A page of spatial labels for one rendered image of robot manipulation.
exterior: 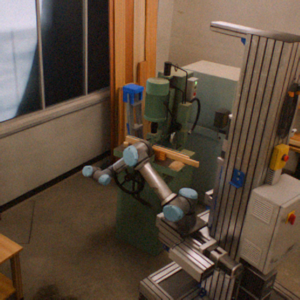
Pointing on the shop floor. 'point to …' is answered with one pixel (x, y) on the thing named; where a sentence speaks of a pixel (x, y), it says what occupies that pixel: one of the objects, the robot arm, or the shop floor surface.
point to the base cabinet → (143, 213)
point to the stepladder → (136, 91)
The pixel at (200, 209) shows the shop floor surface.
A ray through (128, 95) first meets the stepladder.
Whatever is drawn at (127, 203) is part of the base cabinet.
